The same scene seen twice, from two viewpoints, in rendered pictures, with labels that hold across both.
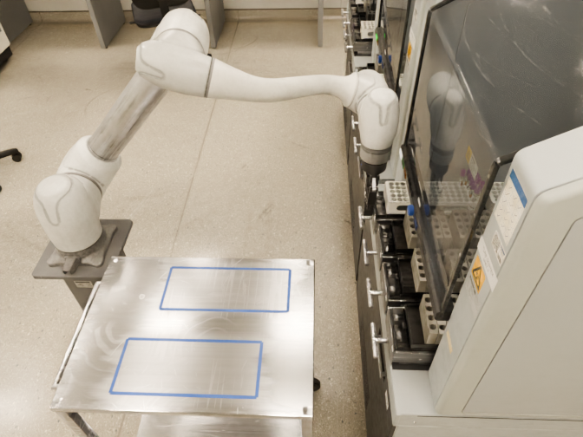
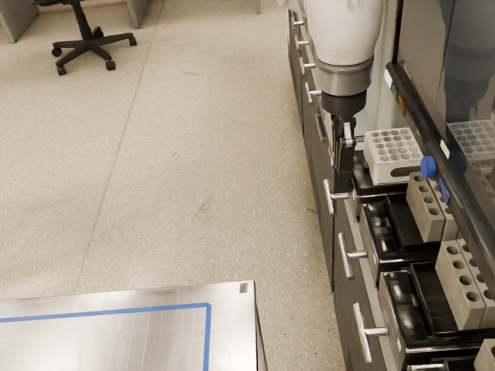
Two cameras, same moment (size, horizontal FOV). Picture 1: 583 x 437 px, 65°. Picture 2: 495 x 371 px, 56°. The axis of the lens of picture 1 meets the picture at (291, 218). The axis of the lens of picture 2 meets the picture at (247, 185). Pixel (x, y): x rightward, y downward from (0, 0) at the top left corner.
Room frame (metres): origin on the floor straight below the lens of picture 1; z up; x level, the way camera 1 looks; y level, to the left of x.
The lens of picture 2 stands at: (0.40, -0.08, 1.41)
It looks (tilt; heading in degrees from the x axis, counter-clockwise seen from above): 42 degrees down; 1
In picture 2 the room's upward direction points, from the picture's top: 8 degrees counter-clockwise
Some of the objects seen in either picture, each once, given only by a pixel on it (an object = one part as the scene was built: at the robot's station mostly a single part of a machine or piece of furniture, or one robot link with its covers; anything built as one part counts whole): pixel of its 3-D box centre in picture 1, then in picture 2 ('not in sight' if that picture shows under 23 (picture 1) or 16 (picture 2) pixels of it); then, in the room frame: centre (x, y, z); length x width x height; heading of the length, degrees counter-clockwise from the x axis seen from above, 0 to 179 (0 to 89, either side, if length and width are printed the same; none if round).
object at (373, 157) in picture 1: (376, 149); (344, 70); (1.07, -0.25, 1.03); 0.09 x 0.09 x 0.06
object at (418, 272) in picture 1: (418, 270); (457, 285); (0.77, -0.34, 0.85); 0.12 x 0.02 x 0.06; 176
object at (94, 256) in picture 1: (79, 244); not in sight; (1.02, 0.70, 0.73); 0.22 x 0.18 x 0.06; 176
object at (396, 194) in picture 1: (432, 198); (448, 152); (1.06, -0.45, 0.83); 0.30 x 0.10 x 0.06; 86
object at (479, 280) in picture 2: not in sight; (474, 283); (0.77, -0.36, 0.85); 0.12 x 0.02 x 0.06; 176
